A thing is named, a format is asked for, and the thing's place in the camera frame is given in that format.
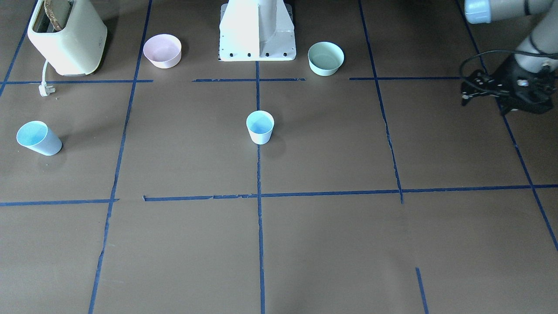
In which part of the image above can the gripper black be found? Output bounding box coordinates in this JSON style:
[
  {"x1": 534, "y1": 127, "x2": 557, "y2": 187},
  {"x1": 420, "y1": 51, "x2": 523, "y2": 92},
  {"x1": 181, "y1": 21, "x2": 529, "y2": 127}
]
[{"x1": 461, "y1": 56, "x2": 557, "y2": 116}]

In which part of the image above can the light blue cup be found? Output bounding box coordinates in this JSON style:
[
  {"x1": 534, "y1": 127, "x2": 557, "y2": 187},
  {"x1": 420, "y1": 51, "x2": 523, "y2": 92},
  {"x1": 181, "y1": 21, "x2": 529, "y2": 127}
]
[
  {"x1": 16, "y1": 121, "x2": 63, "y2": 156},
  {"x1": 246, "y1": 110, "x2": 275, "y2": 145}
]

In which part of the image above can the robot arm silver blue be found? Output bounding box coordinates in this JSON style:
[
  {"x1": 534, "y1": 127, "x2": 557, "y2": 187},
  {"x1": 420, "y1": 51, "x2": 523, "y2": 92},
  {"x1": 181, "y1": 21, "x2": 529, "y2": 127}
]
[{"x1": 459, "y1": 0, "x2": 558, "y2": 116}]

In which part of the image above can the mint green bowl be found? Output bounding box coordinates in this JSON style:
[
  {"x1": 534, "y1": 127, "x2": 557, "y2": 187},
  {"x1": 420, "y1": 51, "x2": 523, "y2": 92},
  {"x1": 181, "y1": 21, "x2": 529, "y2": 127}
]
[{"x1": 307, "y1": 41, "x2": 345, "y2": 77}]

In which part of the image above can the pink bowl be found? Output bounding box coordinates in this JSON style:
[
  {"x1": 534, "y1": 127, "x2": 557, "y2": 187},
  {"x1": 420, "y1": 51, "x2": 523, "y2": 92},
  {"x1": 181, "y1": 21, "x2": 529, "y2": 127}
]
[{"x1": 142, "y1": 34, "x2": 183, "y2": 69}]

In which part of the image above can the cream toaster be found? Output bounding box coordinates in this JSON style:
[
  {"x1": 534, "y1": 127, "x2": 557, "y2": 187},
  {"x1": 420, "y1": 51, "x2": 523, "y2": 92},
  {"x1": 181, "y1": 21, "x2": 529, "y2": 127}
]
[{"x1": 27, "y1": 0, "x2": 108, "y2": 77}]

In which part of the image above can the toast slice in toaster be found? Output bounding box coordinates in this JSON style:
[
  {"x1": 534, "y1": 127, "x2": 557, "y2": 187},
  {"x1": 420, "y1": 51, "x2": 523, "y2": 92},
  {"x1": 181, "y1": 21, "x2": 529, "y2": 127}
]
[{"x1": 43, "y1": 0, "x2": 68, "y2": 31}]

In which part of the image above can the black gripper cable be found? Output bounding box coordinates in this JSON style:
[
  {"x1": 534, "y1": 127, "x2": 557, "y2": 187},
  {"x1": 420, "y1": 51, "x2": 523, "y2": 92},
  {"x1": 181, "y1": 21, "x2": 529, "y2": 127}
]
[{"x1": 459, "y1": 50, "x2": 558, "y2": 94}]

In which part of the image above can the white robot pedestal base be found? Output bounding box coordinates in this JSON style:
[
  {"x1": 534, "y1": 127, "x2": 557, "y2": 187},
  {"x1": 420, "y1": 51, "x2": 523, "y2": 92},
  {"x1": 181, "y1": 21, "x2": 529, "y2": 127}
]
[{"x1": 218, "y1": 0, "x2": 297, "y2": 62}]

